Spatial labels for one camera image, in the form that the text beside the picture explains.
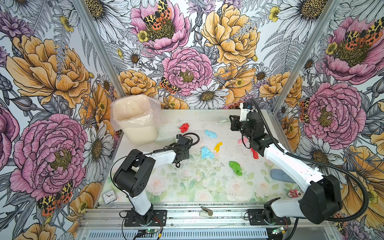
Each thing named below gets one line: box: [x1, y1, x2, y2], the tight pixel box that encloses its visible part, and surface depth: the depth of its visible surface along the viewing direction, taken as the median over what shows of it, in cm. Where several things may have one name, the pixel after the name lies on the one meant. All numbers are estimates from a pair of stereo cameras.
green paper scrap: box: [229, 161, 243, 176], surface depth 93 cm
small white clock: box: [101, 189, 117, 205], surface depth 80 cm
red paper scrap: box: [179, 123, 190, 133], surface depth 110 cm
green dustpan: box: [155, 126, 179, 148], surface depth 110 cm
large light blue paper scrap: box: [201, 146, 215, 159], surface depth 99 cm
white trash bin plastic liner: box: [110, 94, 162, 146], surface depth 93 cm
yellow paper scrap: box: [213, 141, 223, 153], surface depth 104 cm
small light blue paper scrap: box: [204, 129, 218, 139], surface depth 110 cm
